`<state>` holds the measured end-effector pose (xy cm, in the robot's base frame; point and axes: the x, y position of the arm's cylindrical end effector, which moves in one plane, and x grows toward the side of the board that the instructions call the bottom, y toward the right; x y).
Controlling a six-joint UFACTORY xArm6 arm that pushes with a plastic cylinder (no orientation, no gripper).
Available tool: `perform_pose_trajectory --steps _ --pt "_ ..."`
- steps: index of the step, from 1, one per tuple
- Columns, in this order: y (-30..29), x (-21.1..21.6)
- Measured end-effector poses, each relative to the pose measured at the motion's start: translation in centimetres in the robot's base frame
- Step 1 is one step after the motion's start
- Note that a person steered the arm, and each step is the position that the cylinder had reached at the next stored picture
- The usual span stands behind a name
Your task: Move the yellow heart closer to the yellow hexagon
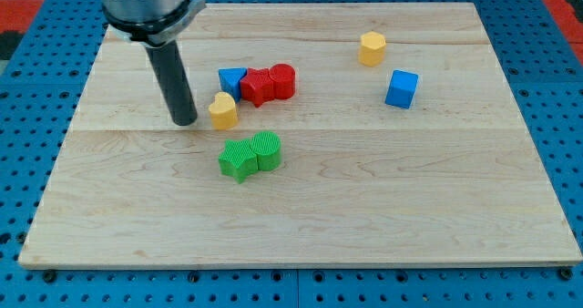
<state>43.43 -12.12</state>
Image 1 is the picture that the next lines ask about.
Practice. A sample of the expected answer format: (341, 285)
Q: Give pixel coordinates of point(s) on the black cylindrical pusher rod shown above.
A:
(173, 82)

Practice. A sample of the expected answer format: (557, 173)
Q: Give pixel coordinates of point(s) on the yellow heart block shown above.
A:
(223, 111)

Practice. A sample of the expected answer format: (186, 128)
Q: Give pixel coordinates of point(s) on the yellow hexagon block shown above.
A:
(372, 49)

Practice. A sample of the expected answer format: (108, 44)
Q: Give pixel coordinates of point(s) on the blue triangle block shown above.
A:
(230, 81)

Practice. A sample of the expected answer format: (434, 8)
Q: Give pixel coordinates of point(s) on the red star block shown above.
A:
(257, 86)

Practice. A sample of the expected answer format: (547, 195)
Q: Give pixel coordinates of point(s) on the red cylinder block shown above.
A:
(283, 78)

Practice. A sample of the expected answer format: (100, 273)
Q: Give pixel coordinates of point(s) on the green star block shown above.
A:
(238, 160)

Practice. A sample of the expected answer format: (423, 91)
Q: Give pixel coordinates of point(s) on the green cylinder block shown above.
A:
(267, 147)

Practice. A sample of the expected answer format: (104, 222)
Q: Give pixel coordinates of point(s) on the wooden board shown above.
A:
(453, 181)

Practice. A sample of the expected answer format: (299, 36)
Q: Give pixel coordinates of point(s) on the blue cube block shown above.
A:
(401, 89)

